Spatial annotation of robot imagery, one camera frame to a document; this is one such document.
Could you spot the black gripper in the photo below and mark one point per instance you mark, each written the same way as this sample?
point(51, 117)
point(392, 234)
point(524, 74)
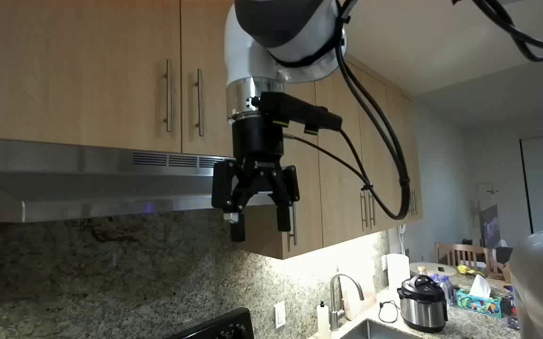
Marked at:
point(255, 142)

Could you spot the wooden hood cabinet door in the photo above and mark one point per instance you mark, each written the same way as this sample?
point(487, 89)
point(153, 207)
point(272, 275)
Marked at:
point(76, 68)
point(206, 38)

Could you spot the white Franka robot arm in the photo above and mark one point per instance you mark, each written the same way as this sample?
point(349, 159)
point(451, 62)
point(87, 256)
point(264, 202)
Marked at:
point(245, 49)

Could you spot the wooden cabinet side panel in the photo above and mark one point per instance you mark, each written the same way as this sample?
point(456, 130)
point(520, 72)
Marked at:
point(262, 241)

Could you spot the black stove control panel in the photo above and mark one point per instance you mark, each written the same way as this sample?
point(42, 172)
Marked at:
point(221, 326)

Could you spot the chrome kitchen faucet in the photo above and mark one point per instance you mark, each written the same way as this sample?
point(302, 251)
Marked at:
point(336, 302)

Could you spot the white soap bottle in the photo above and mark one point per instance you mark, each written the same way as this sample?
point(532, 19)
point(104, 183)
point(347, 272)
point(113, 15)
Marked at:
point(322, 320)

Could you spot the stainless steel range hood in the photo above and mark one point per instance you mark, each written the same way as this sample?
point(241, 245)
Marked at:
point(94, 189)

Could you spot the white paper towel roll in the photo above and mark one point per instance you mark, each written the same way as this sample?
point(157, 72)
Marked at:
point(398, 272)

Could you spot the steel kitchen sink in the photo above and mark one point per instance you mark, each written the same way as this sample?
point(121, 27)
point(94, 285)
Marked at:
point(372, 330)

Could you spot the steel and black pressure cooker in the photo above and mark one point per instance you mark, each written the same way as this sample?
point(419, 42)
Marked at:
point(422, 307)

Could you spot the purple bottle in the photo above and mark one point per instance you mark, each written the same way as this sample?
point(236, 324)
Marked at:
point(441, 285)

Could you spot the wooden chair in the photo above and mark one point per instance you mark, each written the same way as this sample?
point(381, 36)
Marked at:
point(462, 255)

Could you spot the yellow fruit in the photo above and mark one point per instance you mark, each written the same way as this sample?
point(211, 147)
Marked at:
point(464, 270)

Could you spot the teal tissue box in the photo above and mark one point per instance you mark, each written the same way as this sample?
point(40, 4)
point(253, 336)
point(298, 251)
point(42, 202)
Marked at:
point(475, 302)

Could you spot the colourful package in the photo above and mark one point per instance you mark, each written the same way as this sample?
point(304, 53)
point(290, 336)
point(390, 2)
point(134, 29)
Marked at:
point(509, 307)

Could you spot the tall wooden wall cabinet door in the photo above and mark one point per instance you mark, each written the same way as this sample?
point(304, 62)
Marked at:
point(398, 125)
point(338, 217)
point(306, 207)
point(388, 181)

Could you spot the white wall outlet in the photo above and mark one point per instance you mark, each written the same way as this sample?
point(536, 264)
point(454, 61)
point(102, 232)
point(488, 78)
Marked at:
point(279, 313)

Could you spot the dark wall poster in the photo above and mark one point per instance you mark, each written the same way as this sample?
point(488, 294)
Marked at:
point(488, 219)

